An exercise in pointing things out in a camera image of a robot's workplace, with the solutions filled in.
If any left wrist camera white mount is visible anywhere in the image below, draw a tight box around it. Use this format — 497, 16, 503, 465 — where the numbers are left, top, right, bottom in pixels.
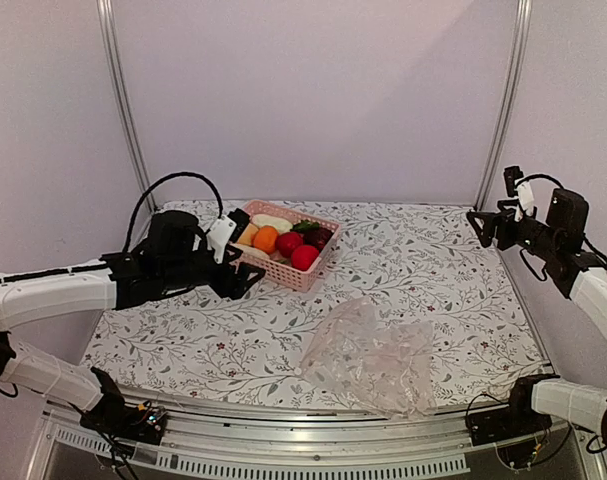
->
206, 209, 250, 264

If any green leafy vegetable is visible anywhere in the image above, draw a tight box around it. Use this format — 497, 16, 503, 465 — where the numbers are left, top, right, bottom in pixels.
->
292, 220, 321, 233

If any red apple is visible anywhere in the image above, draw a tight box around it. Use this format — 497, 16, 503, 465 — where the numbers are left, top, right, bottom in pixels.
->
290, 244, 319, 272

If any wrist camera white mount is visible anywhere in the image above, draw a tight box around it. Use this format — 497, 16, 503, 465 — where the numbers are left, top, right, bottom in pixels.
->
503, 166, 536, 222
206, 209, 250, 264

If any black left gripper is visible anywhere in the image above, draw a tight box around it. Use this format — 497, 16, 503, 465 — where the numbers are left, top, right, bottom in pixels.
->
161, 243, 267, 300

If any floral patterned table mat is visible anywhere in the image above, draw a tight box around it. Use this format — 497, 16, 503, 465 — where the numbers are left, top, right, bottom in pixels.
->
83, 202, 551, 410

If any yellow peach fruit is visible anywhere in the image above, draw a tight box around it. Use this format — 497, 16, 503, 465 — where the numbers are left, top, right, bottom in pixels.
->
237, 223, 259, 247

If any white eggplant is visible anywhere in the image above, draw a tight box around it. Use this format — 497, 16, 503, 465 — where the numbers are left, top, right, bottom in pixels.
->
251, 214, 293, 234

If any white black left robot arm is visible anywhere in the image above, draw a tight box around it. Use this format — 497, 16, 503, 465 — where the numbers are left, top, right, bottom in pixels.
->
0, 209, 265, 434

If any clear zip top bag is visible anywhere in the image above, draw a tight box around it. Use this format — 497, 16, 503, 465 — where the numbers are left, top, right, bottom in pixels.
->
298, 297, 436, 418

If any left aluminium frame post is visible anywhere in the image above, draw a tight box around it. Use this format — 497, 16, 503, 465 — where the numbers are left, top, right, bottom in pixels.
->
96, 0, 151, 193

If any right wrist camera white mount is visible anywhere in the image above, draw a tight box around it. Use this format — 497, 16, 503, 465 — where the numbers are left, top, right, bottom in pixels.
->
503, 166, 536, 222

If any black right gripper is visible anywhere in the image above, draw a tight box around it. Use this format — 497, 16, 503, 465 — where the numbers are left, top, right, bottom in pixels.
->
469, 200, 562, 260

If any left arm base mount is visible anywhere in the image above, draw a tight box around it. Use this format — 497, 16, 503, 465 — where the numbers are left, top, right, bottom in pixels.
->
80, 367, 168, 445

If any red pomegranate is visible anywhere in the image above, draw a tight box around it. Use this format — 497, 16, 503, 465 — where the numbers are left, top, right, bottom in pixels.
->
275, 231, 304, 259

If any orange tangerine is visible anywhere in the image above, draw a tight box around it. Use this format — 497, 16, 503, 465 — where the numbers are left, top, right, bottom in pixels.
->
252, 225, 279, 255

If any right aluminium frame post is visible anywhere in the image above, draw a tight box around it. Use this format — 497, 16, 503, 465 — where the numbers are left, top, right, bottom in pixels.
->
473, 0, 532, 210

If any dark purple fruit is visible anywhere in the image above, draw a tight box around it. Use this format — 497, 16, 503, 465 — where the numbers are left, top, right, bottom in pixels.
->
303, 227, 333, 252

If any aluminium front rail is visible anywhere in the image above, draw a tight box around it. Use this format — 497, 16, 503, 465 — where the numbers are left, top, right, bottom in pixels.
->
26, 388, 607, 479

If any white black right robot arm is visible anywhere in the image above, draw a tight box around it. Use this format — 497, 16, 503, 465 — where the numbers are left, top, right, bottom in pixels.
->
466, 188, 607, 450

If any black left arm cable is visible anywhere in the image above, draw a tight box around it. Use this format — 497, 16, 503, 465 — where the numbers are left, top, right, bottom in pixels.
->
122, 172, 224, 256

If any aluminium frame post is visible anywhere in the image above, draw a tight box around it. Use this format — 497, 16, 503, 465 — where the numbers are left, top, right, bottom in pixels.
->
473, 0, 532, 210
96, 0, 151, 193

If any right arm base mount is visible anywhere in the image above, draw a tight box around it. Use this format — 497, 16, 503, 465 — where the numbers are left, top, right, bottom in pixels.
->
464, 374, 573, 473

